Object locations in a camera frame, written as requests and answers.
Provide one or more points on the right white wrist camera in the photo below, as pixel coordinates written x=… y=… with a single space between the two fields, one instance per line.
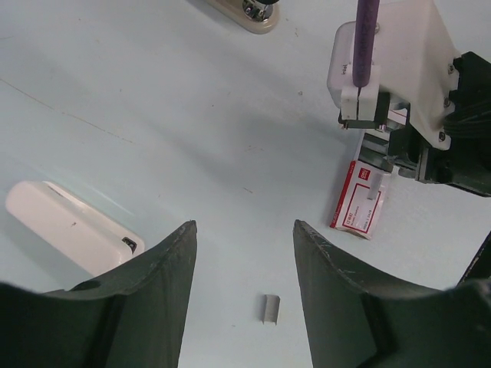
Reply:
x=412 y=61

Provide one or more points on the red white staple box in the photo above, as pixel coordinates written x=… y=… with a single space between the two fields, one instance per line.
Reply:
x=367 y=181

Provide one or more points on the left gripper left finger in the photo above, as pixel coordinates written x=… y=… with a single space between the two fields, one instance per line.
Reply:
x=131 y=316

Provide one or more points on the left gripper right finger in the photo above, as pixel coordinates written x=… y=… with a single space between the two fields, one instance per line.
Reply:
x=359 y=316

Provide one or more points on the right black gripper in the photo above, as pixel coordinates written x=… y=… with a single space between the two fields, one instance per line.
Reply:
x=466 y=164

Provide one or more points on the white stapler top cover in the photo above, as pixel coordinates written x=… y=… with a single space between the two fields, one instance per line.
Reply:
x=92 y=240

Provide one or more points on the staple strip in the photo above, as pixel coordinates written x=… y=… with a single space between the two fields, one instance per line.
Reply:
x=268 y=308

